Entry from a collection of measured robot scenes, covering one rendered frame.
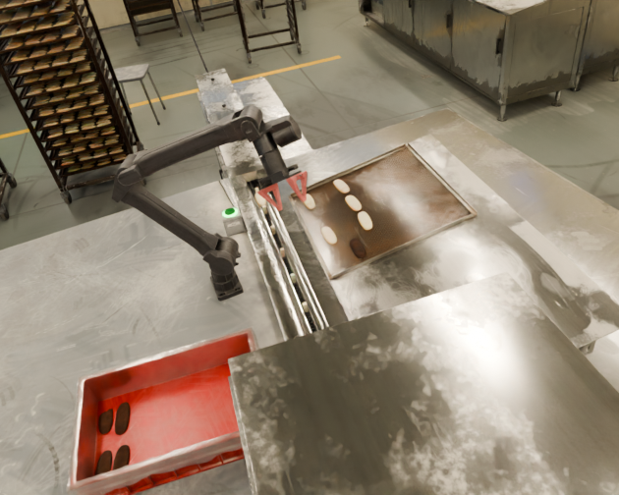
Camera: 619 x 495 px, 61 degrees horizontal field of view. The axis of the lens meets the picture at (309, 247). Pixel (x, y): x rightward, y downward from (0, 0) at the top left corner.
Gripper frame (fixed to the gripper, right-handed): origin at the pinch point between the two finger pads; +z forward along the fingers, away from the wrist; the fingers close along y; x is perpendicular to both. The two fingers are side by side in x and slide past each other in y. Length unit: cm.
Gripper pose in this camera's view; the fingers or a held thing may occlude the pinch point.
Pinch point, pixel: (291, 202)
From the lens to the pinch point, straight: 142.4
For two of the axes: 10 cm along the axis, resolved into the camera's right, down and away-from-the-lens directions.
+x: -6.0, 3.8, -7.0
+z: 4.0, 9.0, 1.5
